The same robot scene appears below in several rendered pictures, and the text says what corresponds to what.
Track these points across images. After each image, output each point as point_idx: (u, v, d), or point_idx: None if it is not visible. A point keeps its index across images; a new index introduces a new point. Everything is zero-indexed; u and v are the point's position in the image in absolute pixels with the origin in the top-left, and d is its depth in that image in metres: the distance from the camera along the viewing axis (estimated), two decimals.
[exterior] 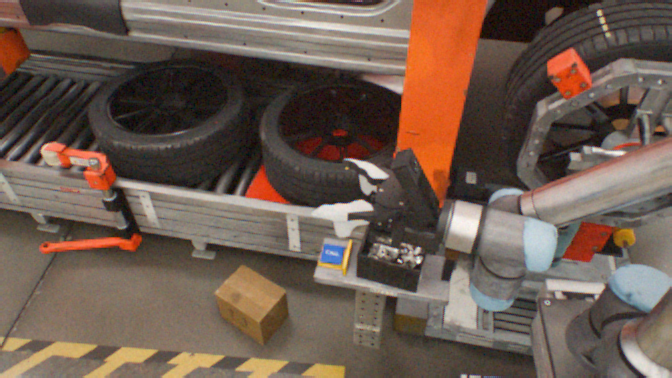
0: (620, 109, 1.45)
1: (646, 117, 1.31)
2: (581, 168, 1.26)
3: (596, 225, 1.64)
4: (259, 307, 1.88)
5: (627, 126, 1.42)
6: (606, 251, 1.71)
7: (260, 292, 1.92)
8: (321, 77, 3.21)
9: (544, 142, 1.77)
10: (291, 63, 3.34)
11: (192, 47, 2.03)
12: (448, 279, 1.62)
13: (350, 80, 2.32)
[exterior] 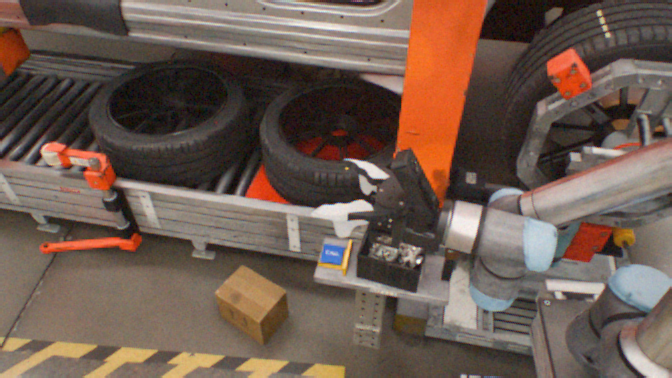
0: (620, 109, 1.45)
1: (646, 117, 1.31)
2: (581, 168, 1.26)
3: (596, 225, 1.64)
4: (259, 307, 1.88)
5: (627, 126, 1.42)
6: (606, 251, 1.71)
7: (260, 292, 1.92)
8: (321, 77, 3.21)
9: (544, 142, 1.77)
10: (291, 63, 3.34)
11: (192, 47, 2.04)
12: (448, 279, 1.62)
13: (350, 80, 2.33)
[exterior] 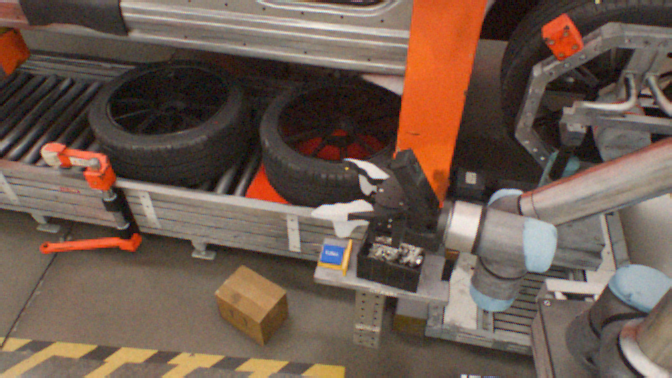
0: (609, 72, 1.58)
1: (632, 76, 1.44)
2: (572, 121, 1.39)
3: None
4: (259, 307, 1.88)
5: (615, 87, 1.55)
6: None
7: (260, 292, 1.92)
8: (321, 77, 3.21)
9: (540, 109, 1.89)
10: (291, 63, 3.34)
11: (192, 47, 2.03)
12: (448, 279, 1.62)
13: (350, 80, 2.33)
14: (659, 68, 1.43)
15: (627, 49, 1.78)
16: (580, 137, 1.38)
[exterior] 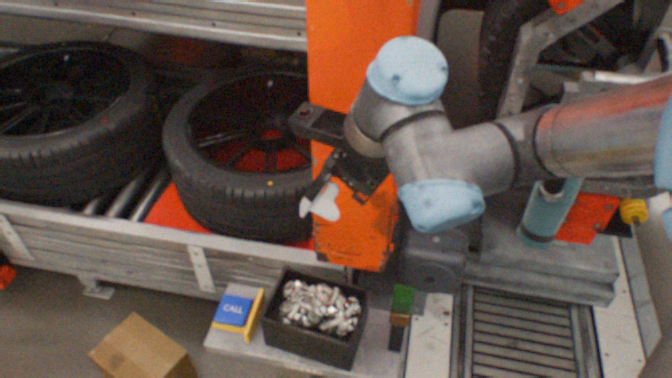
0: (631, 36, 1.09)
1: (669, 36, 0.95)
2: None
3: (599, 196, 1.28)
4: (146, 375, 1.37)
5: (641, 56, 1.06)
6: (611, 230, 1.35)
7: (151, 353, 1.41)
8: None
9: (533, 94, 1.41)
10: (243, 51, 2.83)
11: (67, 19, 1.52)
12: (398, 350, 1.11)
13: (292, 66, 1.81)
14: None
15: (656, 17, 1.26)
16: None
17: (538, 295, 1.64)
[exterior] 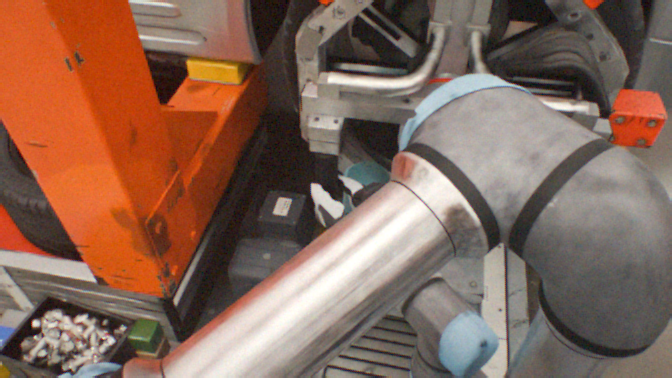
0: None
1: (442, 31, 0.80)
2: (322, 110, 0.75)
3: None
4: None
5: None
6: None
7: None
8: (183, 66, 2.55)
9: None
10: None
11: None
12: None
13: (151, 64, 1.67)
14: (487, 16, 0.79)
15: None
16: (334, 140, 0.75)
17: (404, 317, 1.49)
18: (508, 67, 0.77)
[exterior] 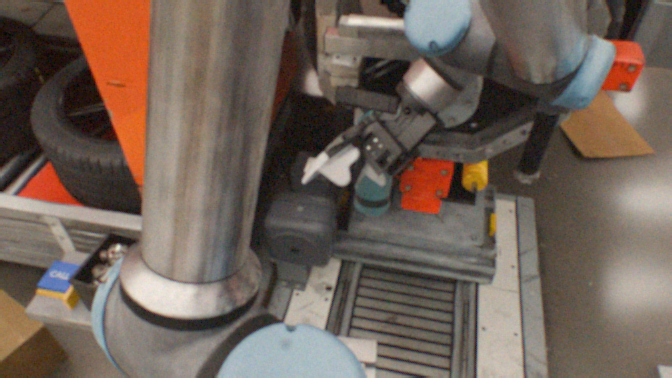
0: None
1: None
2: (342, 49, 0.86)
3: (434, 161, 1.25)
4: None
5: None
6: (455, 197, 1.31)
7: (6, 327, 1.37)
8: None
9: None
10: None
11: None
12: None
13: None
14: None
15: None
16: (353, 75, 0.86)
17: (423, 272, 1.60)
18: None
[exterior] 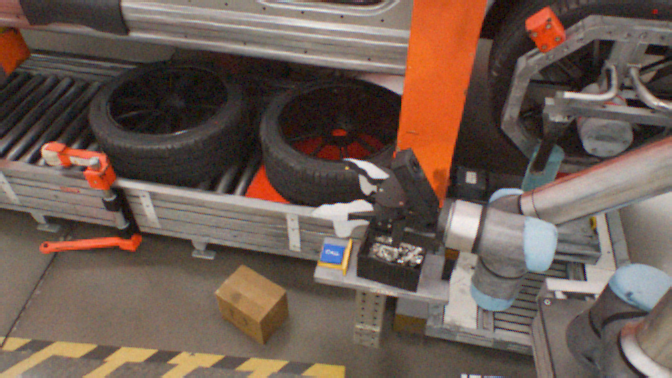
0: (593, 64, 1.61)
1: (613, 68, 1.47)
2: (555, 111, 1.41)
3: None
4: (259, 307, 1.88)
5: (599, 79, 1.58)
6: None
7: (260, 292, 1.92)
8: (321, 77, 3.21)
9: (527, 102, 1.92)
10: (291, 63, 3.34)
11: (192, 47, 2.03)
12: (448, 279, 1.62)
13: (350, 80, 2.32)
14: (640, 60, 1.46)
15: None
16: (562, 127, 1.41)
17: None
18: (653, 88, 1.44)
